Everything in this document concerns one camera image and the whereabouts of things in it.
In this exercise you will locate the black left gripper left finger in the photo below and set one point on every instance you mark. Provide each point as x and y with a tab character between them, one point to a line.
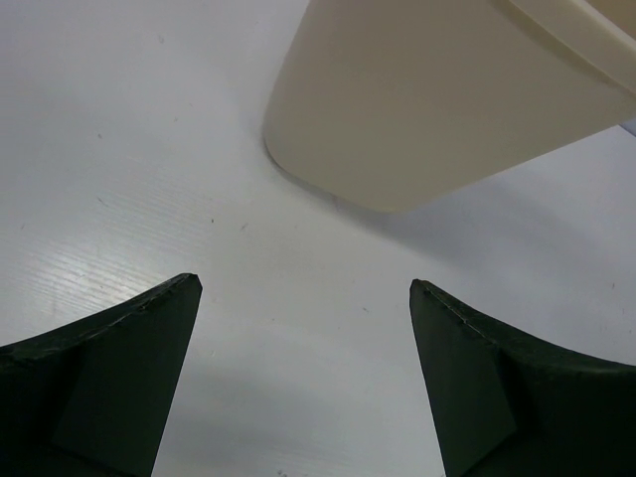
92	398

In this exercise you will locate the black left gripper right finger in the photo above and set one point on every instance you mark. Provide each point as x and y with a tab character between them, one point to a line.
506	403

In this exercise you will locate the beige plastic bin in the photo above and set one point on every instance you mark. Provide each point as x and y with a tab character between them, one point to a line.
390	104

